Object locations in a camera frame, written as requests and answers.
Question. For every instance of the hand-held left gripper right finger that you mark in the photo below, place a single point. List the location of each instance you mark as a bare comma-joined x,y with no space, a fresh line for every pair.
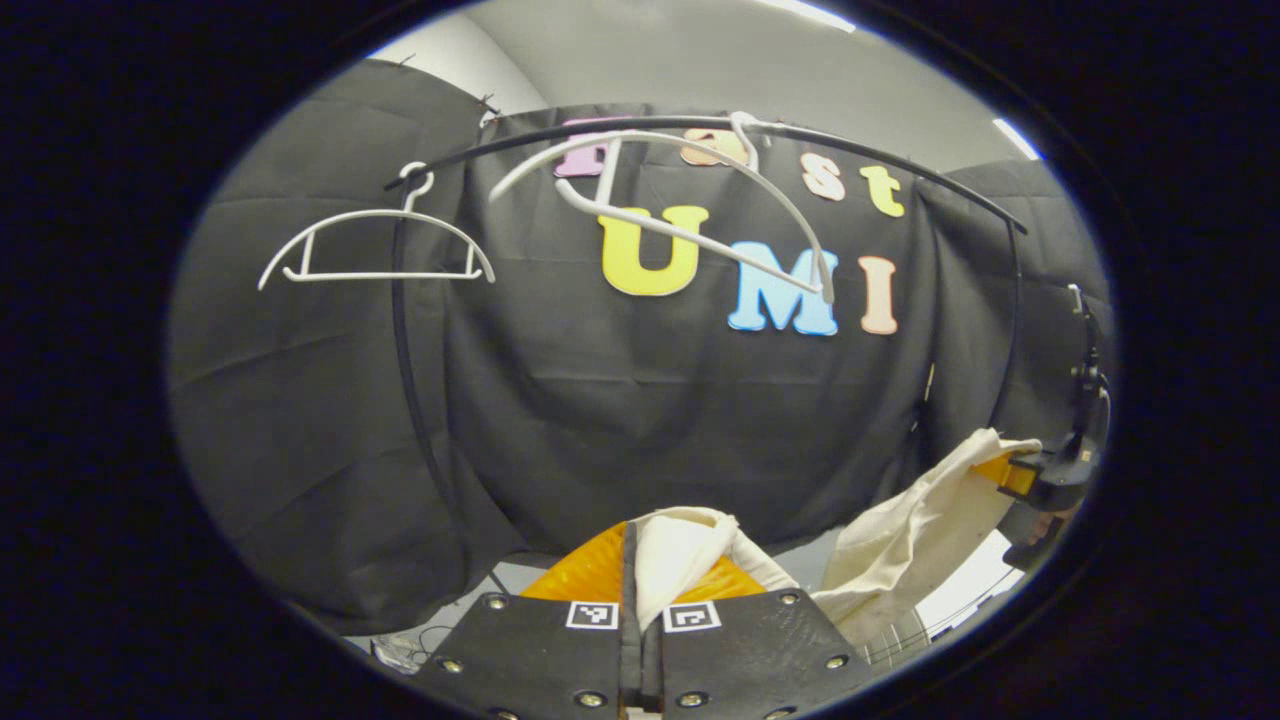
750,650

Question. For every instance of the black backdrop cloth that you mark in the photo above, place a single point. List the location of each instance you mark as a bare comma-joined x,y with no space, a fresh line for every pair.
560,420

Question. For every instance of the black clothes rail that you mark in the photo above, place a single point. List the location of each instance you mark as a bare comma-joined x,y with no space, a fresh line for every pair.
470,158

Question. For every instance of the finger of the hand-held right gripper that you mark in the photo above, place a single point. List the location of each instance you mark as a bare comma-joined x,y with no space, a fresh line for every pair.
1015,478

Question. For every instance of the white sheet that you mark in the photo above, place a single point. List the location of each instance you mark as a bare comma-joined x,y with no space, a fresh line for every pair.
975,590

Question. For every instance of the white plastic hanger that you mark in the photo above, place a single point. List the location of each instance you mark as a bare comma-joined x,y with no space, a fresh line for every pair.
700,240
380,276

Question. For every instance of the cream white shirt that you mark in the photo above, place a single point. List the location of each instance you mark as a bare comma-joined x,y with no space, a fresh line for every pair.
900,540

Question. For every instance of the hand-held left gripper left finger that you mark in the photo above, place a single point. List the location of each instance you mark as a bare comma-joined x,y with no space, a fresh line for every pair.
540,660

